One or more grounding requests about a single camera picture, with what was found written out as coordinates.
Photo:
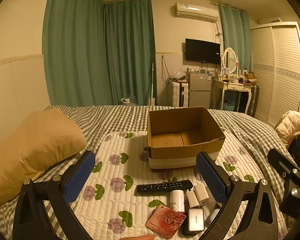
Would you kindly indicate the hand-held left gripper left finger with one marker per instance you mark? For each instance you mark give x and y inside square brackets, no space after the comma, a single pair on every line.
[80,177]

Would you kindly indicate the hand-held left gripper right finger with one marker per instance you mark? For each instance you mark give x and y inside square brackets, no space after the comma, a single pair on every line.
[211,177]

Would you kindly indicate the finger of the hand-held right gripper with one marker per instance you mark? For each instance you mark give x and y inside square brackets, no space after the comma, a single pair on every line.
[282,158]

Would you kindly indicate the white charger block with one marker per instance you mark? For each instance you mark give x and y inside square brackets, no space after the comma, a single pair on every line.
[202,193]
[192,199]

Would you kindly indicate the small white round item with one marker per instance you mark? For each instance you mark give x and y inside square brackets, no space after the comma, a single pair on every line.
[214,216]

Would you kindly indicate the white cylindrical bottle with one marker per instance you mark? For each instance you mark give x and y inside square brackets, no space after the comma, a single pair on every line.
[177,200]

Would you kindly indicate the cardboard box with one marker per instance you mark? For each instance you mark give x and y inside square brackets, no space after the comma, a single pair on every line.
[175,155]

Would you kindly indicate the black-rimmed power bank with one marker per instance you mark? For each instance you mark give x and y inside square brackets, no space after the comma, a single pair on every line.
[195,220]

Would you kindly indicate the black remote control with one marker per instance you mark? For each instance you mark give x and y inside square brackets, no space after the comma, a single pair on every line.
[162,186]

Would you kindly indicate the red floral box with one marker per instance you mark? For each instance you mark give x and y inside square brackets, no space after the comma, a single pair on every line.
[166,221]

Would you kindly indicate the white padded jacket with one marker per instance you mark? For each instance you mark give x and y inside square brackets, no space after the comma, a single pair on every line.
[292,123]

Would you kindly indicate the floral quilted mat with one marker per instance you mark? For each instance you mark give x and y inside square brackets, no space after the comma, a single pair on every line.
[120,205]

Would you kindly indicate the tan pillow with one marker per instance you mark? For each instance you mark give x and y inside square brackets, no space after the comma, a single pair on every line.
[35,145]

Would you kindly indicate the blue basket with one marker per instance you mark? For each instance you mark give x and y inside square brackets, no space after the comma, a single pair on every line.
[229,105]

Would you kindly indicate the white louvred wardrobe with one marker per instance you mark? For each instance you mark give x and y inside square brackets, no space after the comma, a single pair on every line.
[280,75]

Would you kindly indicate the small brown box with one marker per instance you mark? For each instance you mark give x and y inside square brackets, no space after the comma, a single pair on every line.
[251,78]

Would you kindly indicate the white dressing table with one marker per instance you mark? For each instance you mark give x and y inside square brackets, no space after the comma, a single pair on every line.
[233,87]

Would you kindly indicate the grey fridge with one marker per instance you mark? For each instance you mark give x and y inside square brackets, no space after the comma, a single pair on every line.
[199,90]

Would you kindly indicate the white suitcase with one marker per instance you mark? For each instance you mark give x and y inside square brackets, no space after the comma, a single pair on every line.
[179,93]

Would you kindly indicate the clear plastic bag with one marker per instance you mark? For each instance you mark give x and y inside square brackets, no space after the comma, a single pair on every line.
[178,76]

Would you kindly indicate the white mop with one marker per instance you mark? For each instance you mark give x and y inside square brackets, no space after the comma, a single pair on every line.
[152,85]

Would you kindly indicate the oval white-framed mirror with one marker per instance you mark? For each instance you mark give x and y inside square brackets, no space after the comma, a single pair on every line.
[230,60]

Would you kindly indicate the green curtain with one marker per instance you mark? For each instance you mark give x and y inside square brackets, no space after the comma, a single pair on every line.
[130,55]
[233,32]
[75,50]

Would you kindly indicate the white air conditioner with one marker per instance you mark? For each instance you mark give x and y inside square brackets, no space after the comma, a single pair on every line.
[196,11]

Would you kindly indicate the black wall television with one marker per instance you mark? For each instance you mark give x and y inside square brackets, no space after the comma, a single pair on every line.
[202,51]

